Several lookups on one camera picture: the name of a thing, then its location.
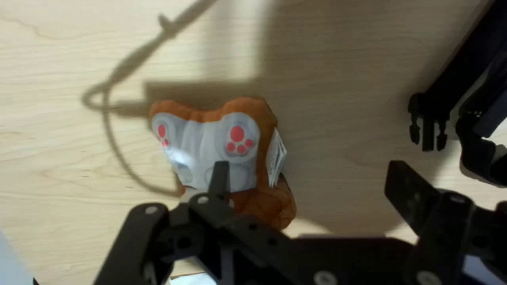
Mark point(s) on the black grey running belt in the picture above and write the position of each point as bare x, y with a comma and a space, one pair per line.
483, 53

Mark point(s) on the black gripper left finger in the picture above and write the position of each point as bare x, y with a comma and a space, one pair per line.
231, 249

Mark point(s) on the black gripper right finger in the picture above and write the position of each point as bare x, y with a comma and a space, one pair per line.
459, 243

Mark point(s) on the brown plush toy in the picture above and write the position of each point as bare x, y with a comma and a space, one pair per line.
244, 134

